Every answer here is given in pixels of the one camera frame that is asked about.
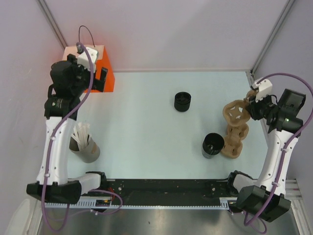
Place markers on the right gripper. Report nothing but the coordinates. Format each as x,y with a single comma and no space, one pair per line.
253,106

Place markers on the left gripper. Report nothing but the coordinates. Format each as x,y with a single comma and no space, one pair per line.
95,84

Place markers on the white straws bundle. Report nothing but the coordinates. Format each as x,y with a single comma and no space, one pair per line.
81,135

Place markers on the black ribbed cup stack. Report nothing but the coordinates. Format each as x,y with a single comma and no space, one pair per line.
182,101

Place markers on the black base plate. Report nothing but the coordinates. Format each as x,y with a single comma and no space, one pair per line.
171,192

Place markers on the orange paper bag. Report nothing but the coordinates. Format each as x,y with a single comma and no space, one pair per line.
102,62

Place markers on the grey slotted cable duct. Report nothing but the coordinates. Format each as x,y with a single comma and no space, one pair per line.
102,203

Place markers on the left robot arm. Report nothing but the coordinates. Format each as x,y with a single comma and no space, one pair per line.
61,108

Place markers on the black coffee cup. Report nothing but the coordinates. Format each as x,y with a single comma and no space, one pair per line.
212,145

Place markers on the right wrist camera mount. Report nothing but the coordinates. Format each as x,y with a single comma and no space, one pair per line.
263,87

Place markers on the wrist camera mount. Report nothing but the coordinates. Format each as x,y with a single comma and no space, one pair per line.
263,87
88,56

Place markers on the grey straw holder cup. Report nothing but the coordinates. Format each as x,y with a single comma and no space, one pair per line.
89,154

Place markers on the brown pulp cup carrier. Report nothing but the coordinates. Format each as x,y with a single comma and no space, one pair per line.
233,140
235,112

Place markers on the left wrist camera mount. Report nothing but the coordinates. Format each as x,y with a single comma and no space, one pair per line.
88,56

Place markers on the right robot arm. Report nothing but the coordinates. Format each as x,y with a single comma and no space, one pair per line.
266,196

